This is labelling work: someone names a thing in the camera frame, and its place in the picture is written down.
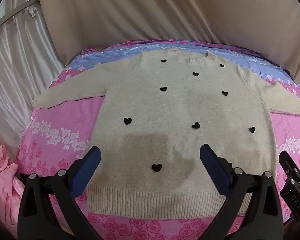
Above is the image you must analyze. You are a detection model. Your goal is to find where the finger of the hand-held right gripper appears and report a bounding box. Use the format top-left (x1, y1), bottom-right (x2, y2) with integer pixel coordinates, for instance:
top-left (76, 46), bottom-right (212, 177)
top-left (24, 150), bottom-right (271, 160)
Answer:
top-left (278, 151), bottom-right (300, 219)

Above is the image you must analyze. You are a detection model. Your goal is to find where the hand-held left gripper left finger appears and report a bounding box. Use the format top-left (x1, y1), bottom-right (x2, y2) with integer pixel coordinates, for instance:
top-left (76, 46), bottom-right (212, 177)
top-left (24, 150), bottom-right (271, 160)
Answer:
top-left (17, 146), bottom-right (102, 240)

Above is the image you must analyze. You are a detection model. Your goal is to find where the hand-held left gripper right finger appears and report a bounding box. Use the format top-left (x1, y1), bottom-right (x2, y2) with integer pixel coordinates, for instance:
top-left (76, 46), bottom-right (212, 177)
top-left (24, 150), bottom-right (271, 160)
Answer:
top-left (199, 144), bottom-right (283, 240)

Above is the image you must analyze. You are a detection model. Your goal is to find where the beige sweater with black hearts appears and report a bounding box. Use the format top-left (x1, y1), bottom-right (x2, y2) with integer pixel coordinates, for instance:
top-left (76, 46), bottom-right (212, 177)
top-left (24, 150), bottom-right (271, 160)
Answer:
top-left (31, 48), bottom-right (300, 220)

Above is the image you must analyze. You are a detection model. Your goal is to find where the pink rose printed bed sheet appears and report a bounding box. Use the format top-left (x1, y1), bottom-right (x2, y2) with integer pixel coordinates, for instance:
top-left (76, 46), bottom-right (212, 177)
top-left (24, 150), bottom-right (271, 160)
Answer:
top-left (15, 39), bottom-right (300, 240)

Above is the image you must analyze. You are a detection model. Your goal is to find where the pink crumpled cloth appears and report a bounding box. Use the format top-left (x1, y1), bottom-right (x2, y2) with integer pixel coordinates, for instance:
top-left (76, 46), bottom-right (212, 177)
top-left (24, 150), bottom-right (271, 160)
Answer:
top-left (0, 144), bottom-right (28, 232)

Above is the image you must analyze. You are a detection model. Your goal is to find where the white satin curtain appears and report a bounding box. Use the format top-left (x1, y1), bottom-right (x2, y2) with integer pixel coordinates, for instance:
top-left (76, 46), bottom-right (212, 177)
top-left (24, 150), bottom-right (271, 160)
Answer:
top-left (0, 0), bottom-right (65, 138)

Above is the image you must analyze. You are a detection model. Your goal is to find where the beige curtain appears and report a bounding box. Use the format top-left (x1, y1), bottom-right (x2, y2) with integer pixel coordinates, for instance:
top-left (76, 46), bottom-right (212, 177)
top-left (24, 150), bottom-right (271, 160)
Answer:
top-left (36, 0), bottom-right (300, 90)

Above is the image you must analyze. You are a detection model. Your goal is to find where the grey curved rod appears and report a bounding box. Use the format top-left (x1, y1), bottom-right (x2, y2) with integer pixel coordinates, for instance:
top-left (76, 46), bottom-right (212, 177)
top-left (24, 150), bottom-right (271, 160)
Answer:
top-left (0, 0), bottom-right (38, 34)

